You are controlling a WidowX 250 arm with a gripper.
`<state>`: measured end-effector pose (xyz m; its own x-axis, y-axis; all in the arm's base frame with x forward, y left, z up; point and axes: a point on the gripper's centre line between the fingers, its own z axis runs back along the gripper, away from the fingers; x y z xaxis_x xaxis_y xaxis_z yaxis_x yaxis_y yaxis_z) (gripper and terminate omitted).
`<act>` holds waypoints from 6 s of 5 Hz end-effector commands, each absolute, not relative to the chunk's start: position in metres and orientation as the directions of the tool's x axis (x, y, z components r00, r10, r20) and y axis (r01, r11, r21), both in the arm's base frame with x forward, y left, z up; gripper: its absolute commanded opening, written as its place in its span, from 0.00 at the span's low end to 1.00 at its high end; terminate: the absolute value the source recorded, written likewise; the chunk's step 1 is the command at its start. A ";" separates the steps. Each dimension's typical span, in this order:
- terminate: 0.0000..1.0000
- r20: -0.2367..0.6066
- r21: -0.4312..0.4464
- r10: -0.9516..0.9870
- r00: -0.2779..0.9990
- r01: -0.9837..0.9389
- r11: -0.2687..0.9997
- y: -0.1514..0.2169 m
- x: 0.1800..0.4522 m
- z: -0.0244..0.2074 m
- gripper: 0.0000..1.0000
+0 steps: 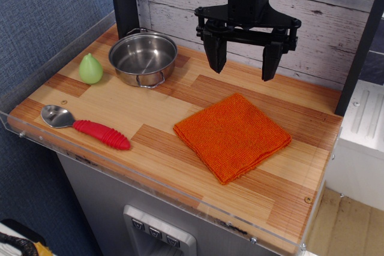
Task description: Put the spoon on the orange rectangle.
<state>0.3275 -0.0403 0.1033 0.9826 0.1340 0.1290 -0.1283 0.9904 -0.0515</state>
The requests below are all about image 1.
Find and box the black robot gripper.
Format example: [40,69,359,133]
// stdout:
[194,0,301,82]

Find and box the red-handled metal spoon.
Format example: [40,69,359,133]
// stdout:
[41,105,131,150]

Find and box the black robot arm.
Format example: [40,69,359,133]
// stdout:
[194,0,301,82]

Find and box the orange folded cloth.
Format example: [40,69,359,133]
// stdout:
[173,94,292,185]

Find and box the stainless steel pot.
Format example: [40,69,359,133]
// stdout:
[109,28,178,89]

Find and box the green plastic pear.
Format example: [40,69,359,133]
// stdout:
[79,53,103,85]

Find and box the clear acrylic table guard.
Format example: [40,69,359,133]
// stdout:
[1,20,341,255]

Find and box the grey cabinet with dispenser panel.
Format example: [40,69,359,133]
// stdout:
[58,155,275,255]

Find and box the yellow object at bottom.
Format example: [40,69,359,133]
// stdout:
[34,242,54,256]

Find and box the black vertical frame post right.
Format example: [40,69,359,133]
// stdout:
[334,0,383,116]

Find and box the black vertical frame post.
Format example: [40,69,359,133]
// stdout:
[334,0,383,116]
[107,0,141,37]

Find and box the black vertical frame post left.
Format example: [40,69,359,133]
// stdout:
[107,0,141,37]

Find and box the black braided cable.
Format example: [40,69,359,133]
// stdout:
[0,231,38,256]

